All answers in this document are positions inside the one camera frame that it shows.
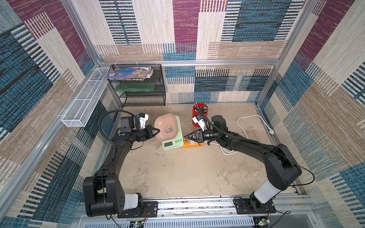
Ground pink panda scale bowl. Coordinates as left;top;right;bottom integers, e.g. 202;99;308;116
154;114;178;142

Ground orange power strip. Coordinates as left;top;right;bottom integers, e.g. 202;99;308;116
182;139;204;149

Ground green electronic kitchen scale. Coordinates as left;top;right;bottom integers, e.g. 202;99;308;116
162;116;183;150

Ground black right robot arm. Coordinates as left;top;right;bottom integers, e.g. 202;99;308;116
185;103;304;211

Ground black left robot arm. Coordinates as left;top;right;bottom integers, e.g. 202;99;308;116
83;112;160;218

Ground pencils in cup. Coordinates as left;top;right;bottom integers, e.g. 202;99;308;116
196;103;209;114

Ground red pencil cup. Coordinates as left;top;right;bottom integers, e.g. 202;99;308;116
192;104;209;127

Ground green folder in shelf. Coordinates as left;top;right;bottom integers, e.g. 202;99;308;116
114;83;156;93

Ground colourful magazine on shelf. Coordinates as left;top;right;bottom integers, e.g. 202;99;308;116
106;66;154;81

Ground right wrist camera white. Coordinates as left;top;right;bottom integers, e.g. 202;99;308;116
192;115;206;131

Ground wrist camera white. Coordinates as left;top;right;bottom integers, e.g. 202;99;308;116
192;115;206;131
137;113;149;129

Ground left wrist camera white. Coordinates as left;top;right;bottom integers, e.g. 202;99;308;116
137;113;149;129

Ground black wire mesh shelf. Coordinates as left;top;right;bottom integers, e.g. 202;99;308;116
106;64;166;107

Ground white power strip cord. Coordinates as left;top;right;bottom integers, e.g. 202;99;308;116
204;114;275;156

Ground white wire mesh basket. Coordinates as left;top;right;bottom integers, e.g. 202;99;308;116
62;67;109;127

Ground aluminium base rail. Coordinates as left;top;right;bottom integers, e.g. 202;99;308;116
74;195;314;228

